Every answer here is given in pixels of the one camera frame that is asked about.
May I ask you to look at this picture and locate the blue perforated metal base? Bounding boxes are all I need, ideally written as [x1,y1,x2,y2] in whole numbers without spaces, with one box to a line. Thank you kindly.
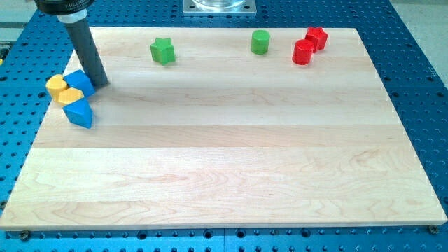
[1,0,447,251]

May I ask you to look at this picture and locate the wooden board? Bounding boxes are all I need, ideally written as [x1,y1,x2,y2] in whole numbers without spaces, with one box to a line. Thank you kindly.
[1,27,447,231]

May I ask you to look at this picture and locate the red star block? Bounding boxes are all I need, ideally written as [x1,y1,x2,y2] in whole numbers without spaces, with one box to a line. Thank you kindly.
[305,27,328,53]

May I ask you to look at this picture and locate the green star block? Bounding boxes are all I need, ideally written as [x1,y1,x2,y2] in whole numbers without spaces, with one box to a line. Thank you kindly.
[150,38,176,65]

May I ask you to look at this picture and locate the blue triangle block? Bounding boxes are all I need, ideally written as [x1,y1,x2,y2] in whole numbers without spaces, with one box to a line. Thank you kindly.
[63,98,93,129]

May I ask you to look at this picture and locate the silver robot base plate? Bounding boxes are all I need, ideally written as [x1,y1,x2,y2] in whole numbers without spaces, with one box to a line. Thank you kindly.
[182,0,257,16]

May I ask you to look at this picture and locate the yellow hexagon block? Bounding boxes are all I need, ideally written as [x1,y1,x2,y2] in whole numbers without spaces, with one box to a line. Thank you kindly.
[57,87,84,106]

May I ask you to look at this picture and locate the red cylinder block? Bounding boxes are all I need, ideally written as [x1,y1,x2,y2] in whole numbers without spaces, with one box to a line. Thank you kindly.
[292,39,314,65]

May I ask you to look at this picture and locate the black robot arm end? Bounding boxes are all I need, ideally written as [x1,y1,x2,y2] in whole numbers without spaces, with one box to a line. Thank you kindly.
[34,0,95,15]

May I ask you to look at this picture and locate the blue cube block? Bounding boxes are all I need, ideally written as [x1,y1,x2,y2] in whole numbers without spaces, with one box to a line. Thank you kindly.
[64,70,95,97]

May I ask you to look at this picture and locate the yellow heart block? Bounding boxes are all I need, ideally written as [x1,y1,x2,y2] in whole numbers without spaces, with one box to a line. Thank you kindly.
[45,74,69,102]

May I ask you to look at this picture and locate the green cylinder block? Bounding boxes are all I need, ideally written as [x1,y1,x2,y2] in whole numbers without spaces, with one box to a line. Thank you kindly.
[251,29,270,55]

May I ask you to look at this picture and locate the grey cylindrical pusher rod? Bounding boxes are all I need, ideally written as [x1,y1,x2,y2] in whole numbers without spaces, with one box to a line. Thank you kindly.
[57,9,108,90]

